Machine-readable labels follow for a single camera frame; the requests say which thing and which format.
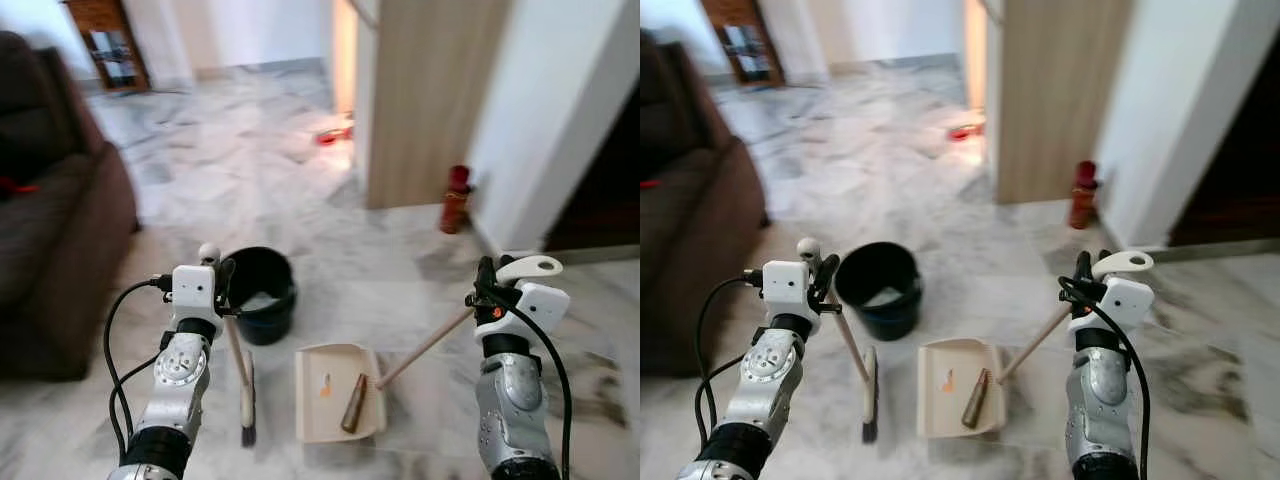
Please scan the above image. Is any wooden handled broom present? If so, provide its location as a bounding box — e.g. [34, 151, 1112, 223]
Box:
[796, 236, 883, 446]
[198, 241, 260, 448]

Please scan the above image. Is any beige long handled dustpan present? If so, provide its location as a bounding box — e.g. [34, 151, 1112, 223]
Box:
[294, 254, 564, 445]
[917, 249, 1155, 441]

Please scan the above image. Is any bronze metal cylinder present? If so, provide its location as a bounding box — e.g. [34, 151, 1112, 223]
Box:
[961, 367, 994, 431]
[339, 374, 370, 435]

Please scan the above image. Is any black plastic bucket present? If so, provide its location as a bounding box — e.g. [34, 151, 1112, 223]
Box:
[221, 246, 299, 347]
[834, 241, 924, 343]

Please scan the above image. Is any red fire extinguisher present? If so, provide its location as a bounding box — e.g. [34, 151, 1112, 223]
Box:
[439, 164, 474, 237]
[1067, 159, 1100, 231]

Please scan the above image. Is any dark brown sofa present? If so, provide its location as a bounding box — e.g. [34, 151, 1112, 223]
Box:
[640, 28, 772, 378]
[0, 30, 142, 383]

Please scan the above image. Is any light wooden door panel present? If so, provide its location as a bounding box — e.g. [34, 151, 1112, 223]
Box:
[364, 0, 513, 211]
[990, 0, 1137, 207]

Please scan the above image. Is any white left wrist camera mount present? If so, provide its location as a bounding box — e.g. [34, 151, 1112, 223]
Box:
[171, 264, 220, 323]
[761, 259, 814, 321]

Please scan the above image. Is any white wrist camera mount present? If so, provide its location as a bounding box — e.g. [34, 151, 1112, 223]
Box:
[1072, 276, 1157, 337]
[171, 264, 220, 323]
[488, 282, 572, 348]
[761, 259, 814, 321]

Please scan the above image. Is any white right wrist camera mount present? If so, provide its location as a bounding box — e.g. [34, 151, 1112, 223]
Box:
[488, 282, 572, 348]
[1072, 276, 1157, 337]

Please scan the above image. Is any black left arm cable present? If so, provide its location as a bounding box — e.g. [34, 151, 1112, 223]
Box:
[694, 270, 767, 451]
[103, 276, 177, 466]

